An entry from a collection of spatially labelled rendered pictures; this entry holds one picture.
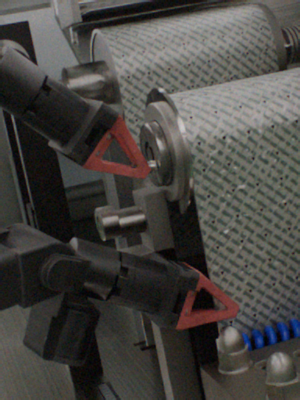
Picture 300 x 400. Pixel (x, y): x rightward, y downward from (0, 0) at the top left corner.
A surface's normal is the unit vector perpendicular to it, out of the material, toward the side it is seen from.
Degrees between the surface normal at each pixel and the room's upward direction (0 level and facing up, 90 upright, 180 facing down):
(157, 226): 90
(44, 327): 69
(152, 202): 90
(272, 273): 90
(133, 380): 0
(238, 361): 90
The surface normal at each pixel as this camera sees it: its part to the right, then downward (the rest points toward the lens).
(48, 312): -0.67, -0.18
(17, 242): -0.46, -0.59
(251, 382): -0.19, -0.97
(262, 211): 0.29, 0.13
